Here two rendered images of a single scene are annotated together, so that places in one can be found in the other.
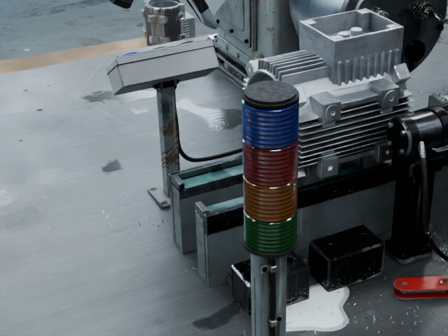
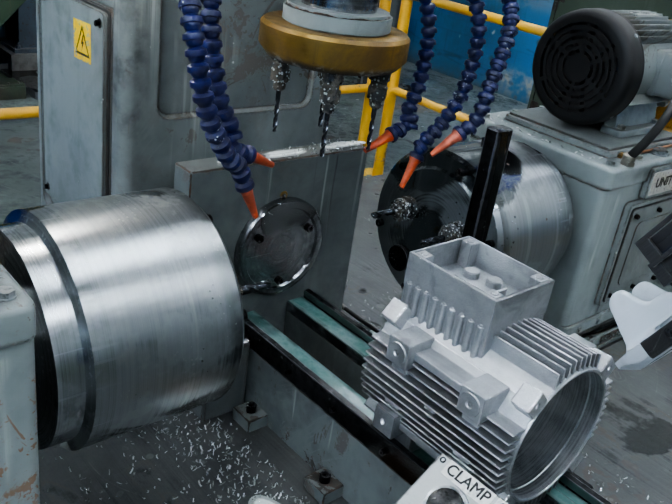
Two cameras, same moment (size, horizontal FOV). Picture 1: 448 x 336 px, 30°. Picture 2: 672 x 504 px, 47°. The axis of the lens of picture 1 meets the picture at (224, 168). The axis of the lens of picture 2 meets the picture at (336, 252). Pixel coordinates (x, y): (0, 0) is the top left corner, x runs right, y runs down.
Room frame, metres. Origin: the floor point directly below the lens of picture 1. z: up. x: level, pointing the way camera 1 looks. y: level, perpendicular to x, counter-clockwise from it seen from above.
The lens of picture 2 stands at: (1.59, 0.46, 1.49)
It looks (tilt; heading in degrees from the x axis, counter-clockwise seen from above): 25 degrees down; 251
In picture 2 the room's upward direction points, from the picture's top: 9 degrees clockwise
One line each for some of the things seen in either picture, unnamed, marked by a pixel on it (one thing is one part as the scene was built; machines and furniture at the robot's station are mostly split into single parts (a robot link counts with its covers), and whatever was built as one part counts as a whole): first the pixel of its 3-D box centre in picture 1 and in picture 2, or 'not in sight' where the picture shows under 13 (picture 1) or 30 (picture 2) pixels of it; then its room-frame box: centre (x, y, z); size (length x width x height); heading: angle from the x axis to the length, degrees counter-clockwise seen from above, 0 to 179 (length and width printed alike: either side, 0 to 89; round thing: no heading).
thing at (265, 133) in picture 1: (270, 117); not in sight; (0.79, -0.05, 1.19); 0.06 x 0.06 x 0.04
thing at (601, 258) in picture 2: not in sight; (568, 222); (0.75, -0.67, 0.99); 0.35 x 0.31 x 0.37; 25
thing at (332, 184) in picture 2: not in sight; (252, 256); (1.36, -0.56, 0.97); 0.30 x 0.11 x 0.34; 25
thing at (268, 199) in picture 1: (270, 191); not in sight; (0.79, -0.05, 1.10); 0.06 x 0.06 x 0.04
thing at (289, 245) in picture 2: not in sight; (281, 247); (1.33, -0.50, 1.01); 0.15 x 0.02 x 0.15; 25
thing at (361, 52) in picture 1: (349, 46); (474, 295); (1.19, -0.20, 1.11); 0.12 x 0.11 x 0.07; 115
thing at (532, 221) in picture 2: not in sight; (484, 219); (0.99, -0.55, 1.04); 0.41 x 0.25 x 0.25; 25
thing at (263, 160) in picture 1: (270, 155); not in sight; (0.79, -0.05, 1.14); 0.06 x 0.06 x 0.04
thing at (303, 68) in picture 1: (325, 108); (483, 385); (1.17, -0.16, 1.01); 0.20 x 0.19 x 0.19; 115
